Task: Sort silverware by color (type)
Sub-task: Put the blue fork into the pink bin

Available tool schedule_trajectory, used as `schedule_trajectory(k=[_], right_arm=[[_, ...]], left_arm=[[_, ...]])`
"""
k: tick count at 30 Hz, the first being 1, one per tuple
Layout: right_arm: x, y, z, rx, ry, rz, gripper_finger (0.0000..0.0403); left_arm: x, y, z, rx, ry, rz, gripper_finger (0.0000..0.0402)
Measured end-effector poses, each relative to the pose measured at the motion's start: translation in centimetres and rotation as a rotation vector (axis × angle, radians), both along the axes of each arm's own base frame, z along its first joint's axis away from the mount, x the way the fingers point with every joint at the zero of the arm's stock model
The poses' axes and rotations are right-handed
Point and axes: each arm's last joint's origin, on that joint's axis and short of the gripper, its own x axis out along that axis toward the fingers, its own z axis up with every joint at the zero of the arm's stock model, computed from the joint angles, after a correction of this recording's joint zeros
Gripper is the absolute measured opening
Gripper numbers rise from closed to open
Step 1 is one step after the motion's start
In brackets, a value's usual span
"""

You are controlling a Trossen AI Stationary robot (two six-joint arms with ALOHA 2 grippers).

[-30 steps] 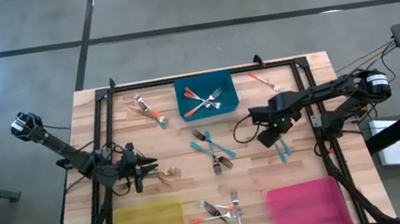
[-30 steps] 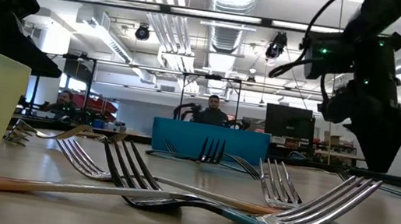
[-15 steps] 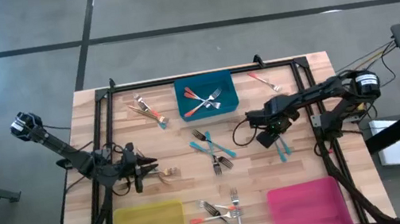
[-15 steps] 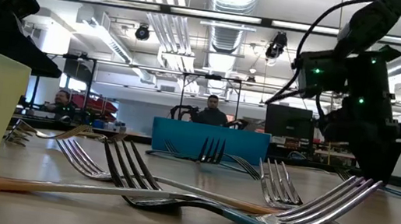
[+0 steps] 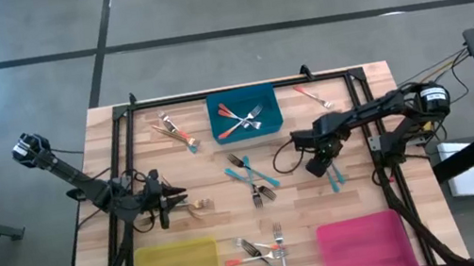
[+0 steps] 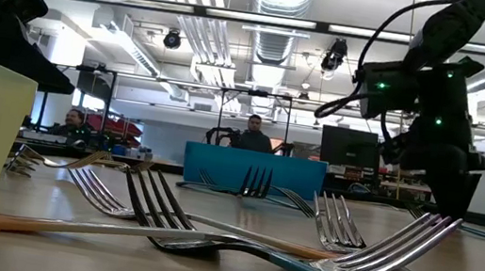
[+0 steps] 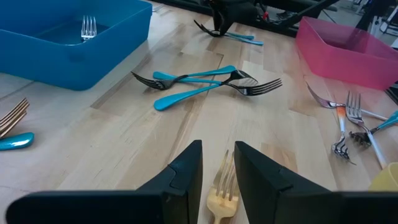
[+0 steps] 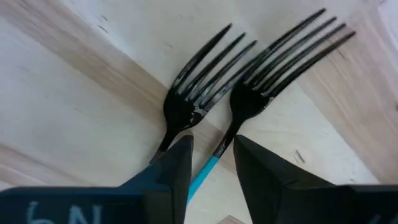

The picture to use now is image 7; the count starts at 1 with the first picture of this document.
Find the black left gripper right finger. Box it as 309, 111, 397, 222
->
234, 141, 398, 224

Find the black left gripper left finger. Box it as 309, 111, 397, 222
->
5, 139, 203, 224

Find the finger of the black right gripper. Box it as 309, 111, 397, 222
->
220, 9, 249, 35
211, 6, 224, 32

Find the black fork teal handle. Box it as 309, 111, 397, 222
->
153, 69, 259, 112
193, 19, 256, 40
152, 70, 284, 96
0, 132, 35, 152
223, 34, 264, 47
130, 64, 238, 91
348, 110, 398, 147

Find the silver fork orange handle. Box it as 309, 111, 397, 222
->
80, 14, 98, 42
331, 105, 357, 166
345, 90, 389, 170
305, 82, 389, 122

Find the yellow plastic bin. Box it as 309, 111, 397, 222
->
368, 161, 398, 192

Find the pink plastic bin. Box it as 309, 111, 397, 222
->
295, 16, 398, 91

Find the blue plastic bin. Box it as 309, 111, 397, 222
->
0, 0, 153, 91

